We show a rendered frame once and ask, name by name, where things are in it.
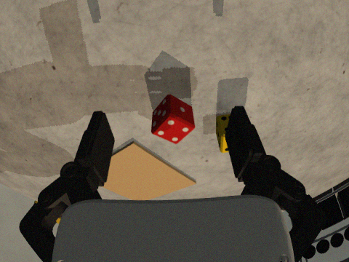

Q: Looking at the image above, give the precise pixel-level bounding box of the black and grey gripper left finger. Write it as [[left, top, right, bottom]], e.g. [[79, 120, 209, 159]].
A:
[[19, 111, 115, 262]]

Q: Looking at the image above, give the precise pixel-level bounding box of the red die with white pips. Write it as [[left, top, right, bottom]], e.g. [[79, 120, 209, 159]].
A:
[[151, 95, 195, 144]]

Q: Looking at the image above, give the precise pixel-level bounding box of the yellow die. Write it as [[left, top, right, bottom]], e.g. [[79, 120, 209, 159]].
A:
[[216, 114, 230, 153]]

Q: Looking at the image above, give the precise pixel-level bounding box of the tan flat mat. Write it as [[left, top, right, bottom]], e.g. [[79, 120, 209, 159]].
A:
[[102, 141, 196, 200]]

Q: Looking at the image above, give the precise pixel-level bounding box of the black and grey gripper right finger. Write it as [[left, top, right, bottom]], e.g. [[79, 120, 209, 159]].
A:
[[225, 106, 326, 262]]

